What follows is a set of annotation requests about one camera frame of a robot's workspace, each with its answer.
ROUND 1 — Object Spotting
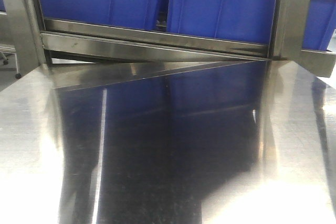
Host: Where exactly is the blue plastic bin middle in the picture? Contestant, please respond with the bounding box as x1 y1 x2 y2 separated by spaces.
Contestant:
166 0 276 44

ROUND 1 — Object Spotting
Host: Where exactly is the blue plastic bin right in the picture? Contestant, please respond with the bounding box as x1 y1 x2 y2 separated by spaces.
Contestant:
302 0 335 51

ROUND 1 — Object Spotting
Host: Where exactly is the stainless steel shelf frame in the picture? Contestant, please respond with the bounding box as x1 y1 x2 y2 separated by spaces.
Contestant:
22 0 335 86

